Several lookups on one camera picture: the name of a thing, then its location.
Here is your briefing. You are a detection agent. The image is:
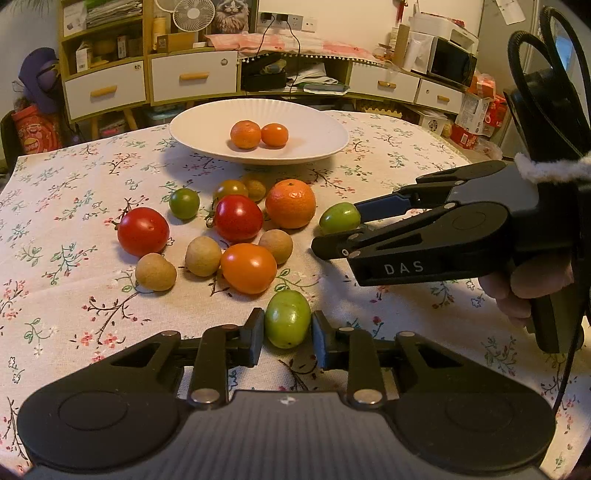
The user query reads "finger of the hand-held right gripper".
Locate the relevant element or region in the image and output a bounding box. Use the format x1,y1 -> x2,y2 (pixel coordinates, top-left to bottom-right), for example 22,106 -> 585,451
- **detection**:
311,203 -> 455,261
353,161 -> 509,222

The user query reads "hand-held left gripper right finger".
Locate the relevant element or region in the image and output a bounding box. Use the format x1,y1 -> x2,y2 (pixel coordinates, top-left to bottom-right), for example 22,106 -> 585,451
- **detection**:
312,311 -> 462,409

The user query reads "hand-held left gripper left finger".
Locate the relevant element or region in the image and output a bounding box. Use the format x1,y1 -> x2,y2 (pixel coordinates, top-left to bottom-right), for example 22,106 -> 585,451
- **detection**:
111,308 -> 266,407

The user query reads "light green oval tomato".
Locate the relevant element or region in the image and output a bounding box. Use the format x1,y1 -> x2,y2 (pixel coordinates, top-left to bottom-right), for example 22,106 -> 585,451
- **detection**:
264,290 -> 312,349
319,202 -> 362,235

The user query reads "brown longan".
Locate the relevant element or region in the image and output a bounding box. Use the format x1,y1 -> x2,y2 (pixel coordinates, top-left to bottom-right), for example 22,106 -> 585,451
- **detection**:
243,178 -> 267,202
259,229 -> 294,265
135,253 -> 177,292
185,236 -> 223,278

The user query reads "large orange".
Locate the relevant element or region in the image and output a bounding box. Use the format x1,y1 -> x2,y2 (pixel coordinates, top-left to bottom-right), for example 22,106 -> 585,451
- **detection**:
265,179 -> 317,230

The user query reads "orange tomato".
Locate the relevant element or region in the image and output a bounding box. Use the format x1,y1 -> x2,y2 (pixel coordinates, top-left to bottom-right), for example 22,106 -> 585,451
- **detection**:
220,243 -> 278,295

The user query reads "red tomato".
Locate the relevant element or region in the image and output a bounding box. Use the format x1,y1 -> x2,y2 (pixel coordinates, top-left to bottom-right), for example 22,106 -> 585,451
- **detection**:
117,207 -> 171,258
213,194 -> 264,243

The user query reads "white ribbed plate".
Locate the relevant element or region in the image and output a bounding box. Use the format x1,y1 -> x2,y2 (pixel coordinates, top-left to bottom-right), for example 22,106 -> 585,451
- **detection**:
169,100 -> 349,166

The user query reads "person's right forearm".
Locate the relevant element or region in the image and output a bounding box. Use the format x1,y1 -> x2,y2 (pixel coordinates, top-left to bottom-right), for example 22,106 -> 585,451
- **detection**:
514,152 -> 591,185

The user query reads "person's right hand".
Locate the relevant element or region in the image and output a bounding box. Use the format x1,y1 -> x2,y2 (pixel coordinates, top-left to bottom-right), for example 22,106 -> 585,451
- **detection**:
480,261 -> 574,329

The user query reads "white paper bowl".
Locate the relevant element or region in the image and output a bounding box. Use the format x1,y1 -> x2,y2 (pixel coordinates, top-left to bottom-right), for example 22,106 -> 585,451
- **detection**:
417,110 -> 448,136

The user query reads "red box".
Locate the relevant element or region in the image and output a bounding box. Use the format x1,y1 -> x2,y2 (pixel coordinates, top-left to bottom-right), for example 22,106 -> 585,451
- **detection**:
450,124 -> 483,149

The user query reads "red package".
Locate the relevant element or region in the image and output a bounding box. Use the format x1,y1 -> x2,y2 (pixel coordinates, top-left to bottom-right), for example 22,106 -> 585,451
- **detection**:
484,95 -> 509,129

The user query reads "brownish green tomato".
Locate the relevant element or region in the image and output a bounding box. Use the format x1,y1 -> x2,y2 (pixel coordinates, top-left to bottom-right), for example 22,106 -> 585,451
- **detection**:
213,179 -> 250,201

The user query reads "white printed carton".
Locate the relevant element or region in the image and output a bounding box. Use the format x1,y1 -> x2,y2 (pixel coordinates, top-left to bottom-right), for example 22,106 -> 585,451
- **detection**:
456,92 -> 491,136

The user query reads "small mandarin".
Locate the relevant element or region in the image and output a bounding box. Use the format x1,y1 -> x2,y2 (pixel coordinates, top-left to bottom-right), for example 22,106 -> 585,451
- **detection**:
230,120 -> 262,150
261,123 -> 289,148

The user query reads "pile of documents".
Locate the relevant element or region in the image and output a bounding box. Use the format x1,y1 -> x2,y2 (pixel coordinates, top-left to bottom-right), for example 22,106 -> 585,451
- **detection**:
292,65 -> 350,94

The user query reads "round dark green tomato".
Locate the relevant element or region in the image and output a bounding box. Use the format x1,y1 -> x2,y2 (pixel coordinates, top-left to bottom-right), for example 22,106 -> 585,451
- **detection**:
169,188 -> 201,220

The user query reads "black microwave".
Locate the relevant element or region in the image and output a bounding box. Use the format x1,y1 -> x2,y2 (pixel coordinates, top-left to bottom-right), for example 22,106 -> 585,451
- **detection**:
427,37 -> 479,89

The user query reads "pink patterned cloth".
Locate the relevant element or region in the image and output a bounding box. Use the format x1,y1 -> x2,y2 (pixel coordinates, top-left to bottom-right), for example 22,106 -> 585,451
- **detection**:
204,32 -> 384,63

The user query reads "white paper note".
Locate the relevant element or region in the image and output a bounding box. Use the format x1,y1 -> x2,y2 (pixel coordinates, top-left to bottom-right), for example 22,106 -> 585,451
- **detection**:
496,0 -> 528,25

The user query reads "floral tablecloth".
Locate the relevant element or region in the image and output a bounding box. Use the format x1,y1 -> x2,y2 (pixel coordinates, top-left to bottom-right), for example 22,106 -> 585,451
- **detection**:
0,108 -> 591,480

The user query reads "cat picture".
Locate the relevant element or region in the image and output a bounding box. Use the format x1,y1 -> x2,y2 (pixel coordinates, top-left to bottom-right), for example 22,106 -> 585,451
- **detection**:
215,0 -> 257,31

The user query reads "white desk fan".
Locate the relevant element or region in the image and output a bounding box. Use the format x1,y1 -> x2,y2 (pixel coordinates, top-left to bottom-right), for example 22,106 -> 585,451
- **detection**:
174,0 -> 216,33

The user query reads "wooden storage cabinet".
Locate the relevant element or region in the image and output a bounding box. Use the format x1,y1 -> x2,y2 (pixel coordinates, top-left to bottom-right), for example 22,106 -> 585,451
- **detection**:
58,0 -> 467,123

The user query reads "orange snack bucket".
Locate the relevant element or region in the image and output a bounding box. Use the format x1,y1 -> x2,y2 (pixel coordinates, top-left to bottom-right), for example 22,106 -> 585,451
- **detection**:
11,104 -> 64,158

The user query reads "small white box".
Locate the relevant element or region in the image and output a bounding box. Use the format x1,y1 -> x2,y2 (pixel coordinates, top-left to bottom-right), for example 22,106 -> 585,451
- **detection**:
75,41 -> 94,71

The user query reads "stack of papers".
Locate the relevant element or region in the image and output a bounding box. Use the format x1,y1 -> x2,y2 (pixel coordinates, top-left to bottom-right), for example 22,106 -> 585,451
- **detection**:
87,0 -> 144,29

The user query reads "cardboard box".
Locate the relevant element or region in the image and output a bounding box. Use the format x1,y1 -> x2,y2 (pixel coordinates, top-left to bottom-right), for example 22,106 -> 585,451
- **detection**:
61,0 -> 88,38

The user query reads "white drawer wooden handle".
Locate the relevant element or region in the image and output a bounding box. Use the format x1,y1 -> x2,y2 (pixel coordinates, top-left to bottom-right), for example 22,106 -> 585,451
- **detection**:
416,78 -> 464,110
348,62 -> 420,103
151,51 -> 239,103
64,60 -> 147,121

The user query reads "black cable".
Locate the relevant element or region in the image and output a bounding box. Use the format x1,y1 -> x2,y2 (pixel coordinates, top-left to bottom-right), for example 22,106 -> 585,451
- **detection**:
507,4 -> 591,158
551,318 -> 589,418

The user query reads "white wall socket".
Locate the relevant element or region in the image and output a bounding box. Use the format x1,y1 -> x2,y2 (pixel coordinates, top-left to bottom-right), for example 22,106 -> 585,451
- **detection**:
259,12 -> 304,33

